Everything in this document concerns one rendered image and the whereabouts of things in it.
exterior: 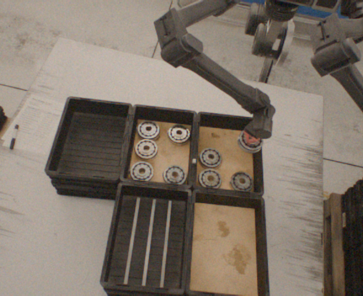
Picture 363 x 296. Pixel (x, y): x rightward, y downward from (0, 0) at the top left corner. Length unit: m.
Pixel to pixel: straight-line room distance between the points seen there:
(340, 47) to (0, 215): 1.46
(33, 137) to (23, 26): 1.80
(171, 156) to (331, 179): 1.51
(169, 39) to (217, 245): 0.84
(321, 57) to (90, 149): 1.05
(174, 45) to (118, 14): 2.56
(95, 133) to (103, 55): 0.64
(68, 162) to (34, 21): 2.13
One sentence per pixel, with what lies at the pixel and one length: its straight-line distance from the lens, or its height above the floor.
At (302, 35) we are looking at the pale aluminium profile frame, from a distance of 3.49.
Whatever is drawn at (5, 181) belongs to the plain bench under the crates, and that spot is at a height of 0.70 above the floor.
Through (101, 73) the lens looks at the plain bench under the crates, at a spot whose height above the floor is 0.70.
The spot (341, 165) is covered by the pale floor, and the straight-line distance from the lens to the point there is 2.92.
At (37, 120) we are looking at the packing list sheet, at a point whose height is 0.70.
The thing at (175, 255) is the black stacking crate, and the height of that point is 0.83.
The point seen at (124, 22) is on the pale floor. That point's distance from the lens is 3.49.
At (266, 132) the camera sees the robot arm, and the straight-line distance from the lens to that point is 1.27.
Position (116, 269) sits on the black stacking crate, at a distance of 1.45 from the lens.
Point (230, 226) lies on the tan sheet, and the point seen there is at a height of 0.83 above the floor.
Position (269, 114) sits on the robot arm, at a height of 1.25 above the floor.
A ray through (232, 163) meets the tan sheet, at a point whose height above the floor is 0.83.
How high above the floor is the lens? 2.24
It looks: 59 degrees down
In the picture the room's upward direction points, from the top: 10 degrees clockwise
